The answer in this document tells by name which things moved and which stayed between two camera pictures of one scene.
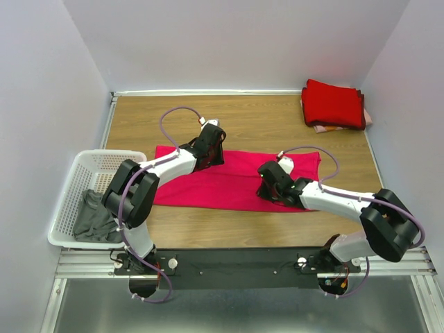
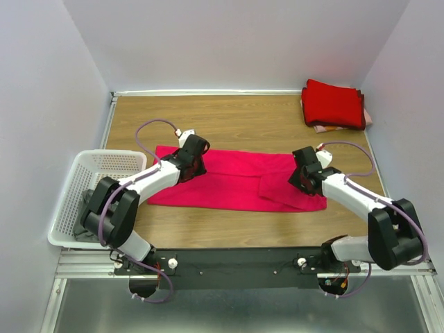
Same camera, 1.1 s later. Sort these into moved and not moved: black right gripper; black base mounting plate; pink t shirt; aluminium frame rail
Moved: black right gripper
Not moved: aluminium frame rail; pink t shirt; black base mounting plate
